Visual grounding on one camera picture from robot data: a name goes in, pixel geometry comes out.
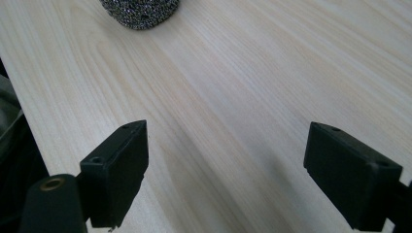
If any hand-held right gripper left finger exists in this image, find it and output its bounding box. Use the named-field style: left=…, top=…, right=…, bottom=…
left=79, top=119, right=150, bottom=229

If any steel wool scouring ball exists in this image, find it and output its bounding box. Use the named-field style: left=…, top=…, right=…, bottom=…
left=98, top=0, right=181, bottom=31

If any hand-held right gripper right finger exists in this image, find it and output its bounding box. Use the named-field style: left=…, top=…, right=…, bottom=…
left=303, top=121, right=404, bottom=233

